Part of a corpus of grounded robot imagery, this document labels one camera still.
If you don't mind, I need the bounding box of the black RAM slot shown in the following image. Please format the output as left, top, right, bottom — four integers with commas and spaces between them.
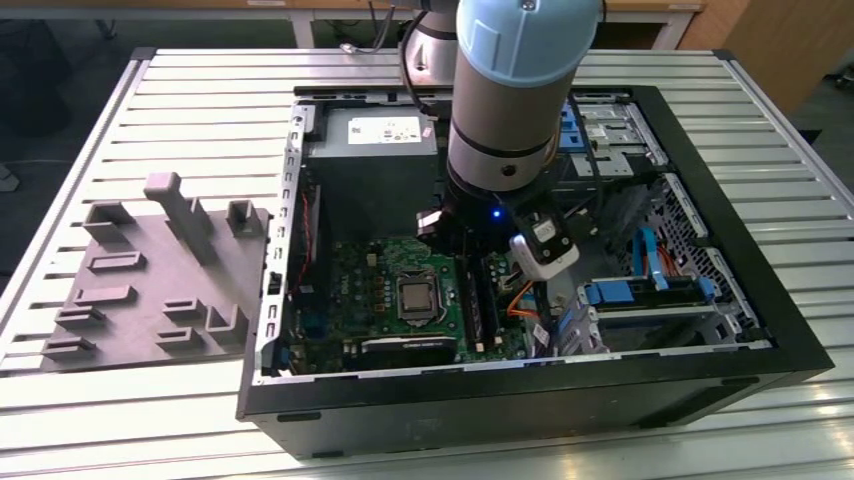
453, 254, 488, 353

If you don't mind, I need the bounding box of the silver CPU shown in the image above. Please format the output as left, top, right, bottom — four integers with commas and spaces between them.
400, 280, 436, 312

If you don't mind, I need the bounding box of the green motherboard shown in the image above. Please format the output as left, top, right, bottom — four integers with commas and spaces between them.
286, 234, 536, 374

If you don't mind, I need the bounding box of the grey power supply unit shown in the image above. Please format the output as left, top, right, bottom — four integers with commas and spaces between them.
304, 107, 453, 241

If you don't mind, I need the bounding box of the metal CPU socket cover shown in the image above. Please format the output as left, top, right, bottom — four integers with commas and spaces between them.
394, 272, 444, 325

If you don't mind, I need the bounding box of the blue plastic drive latch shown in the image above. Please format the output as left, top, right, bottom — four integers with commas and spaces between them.
558, 102, 593, 154

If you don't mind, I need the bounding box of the black graphics card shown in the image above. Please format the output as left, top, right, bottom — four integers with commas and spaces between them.
344, 333, 462, 372

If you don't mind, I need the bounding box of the metal optical drive cage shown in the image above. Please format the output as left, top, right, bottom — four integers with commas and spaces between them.
557, 97, 669, 211

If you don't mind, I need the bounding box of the metal disk bay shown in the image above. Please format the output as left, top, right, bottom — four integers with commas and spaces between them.
573, 277, 769, 351

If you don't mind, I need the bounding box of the hard disk in blue carrier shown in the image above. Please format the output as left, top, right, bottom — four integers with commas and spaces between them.
577, 277, 720, 314

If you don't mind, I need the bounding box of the black open PC case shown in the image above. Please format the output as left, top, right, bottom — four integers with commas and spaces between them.
234, 84, 837, 460

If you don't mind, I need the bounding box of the grey plastic parts rack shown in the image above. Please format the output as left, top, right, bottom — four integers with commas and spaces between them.
41, 172, 276, 374

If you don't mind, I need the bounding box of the white-framed wooden desk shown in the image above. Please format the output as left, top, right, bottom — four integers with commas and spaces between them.
286, 0, 709, 51

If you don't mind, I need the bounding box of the brown wooden cabinet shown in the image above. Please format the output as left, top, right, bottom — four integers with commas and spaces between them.
677, 0, 854, 119

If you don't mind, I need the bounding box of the silver rounded wrist camera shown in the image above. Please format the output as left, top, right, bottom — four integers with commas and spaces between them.
508, 219, 581, 281

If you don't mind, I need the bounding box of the orange wire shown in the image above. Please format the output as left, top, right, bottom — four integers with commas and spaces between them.
506, 279, 540, 319

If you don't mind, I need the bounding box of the black camera cable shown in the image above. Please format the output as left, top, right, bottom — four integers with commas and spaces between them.
565, 94, 613, 236

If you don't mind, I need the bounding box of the thin red wire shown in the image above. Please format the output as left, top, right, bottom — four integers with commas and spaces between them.
300, 189, 317, 296

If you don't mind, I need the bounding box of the short blue cable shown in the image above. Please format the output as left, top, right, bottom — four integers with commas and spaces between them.
558, 307, 584, 346

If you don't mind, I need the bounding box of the black cable bundle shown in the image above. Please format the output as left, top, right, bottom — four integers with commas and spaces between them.
593, 179, 660, 236

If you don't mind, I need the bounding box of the blue SATA cable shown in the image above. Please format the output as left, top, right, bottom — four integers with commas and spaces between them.
630, 227, 673, 292

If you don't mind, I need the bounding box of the hanging cable with metal plug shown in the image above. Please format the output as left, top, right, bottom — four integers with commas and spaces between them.
338, 0, 402, 55

